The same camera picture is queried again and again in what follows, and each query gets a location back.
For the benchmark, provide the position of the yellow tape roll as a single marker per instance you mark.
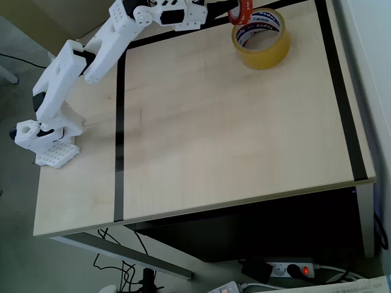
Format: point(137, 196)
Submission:
point(265, 55)

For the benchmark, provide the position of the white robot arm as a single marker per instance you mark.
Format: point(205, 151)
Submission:
point(61, 82)

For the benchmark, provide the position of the white furniture foot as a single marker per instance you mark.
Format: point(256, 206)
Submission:
point(7, 73)

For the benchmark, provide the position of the red tape roll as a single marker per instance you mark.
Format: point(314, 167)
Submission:
point(239, 12)

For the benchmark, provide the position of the white power strip orange switch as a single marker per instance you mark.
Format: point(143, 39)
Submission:
point(224, 288)

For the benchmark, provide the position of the white power strip red switch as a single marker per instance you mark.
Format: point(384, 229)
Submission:
point(293, 270)

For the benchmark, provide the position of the black power adapter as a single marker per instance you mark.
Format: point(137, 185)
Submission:
point(256, 271)

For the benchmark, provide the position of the printed paper sheet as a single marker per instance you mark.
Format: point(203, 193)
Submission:
point(345, 285)

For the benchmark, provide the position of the long black tape strip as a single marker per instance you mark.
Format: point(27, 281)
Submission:
point(171, 33)
point(119, 137)
point(342, 97)

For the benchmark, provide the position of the brown cardboard box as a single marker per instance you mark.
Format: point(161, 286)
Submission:
point(46, 15)

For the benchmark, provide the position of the grey metal table frame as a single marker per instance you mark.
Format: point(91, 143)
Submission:
point(128, 251)

